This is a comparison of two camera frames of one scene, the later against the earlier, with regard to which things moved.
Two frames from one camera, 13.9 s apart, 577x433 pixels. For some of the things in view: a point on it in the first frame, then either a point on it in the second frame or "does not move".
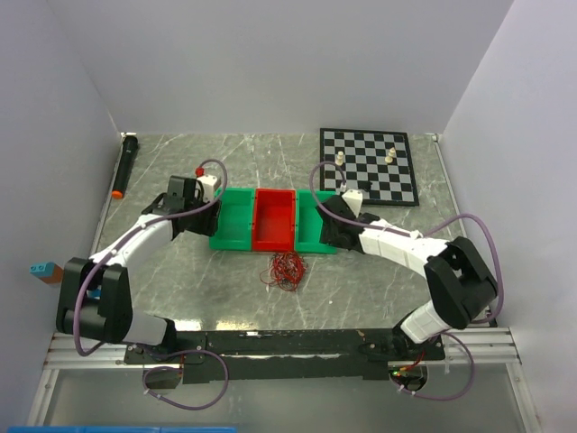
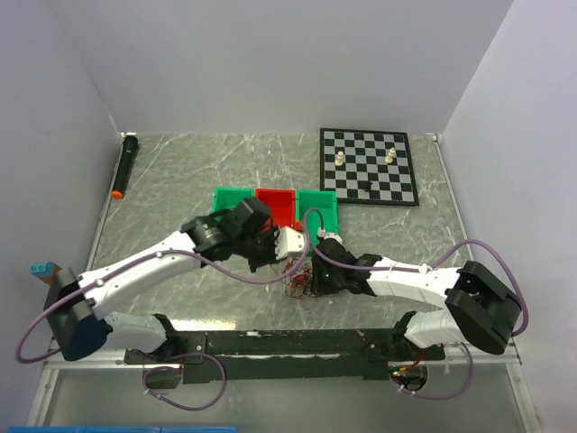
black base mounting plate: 286,355 does not move
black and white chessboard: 376,163 does not move
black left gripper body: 204,221 → 258,248
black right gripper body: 330,235 → 327,282
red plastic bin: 273,221 does not move
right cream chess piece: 389,158 does not move
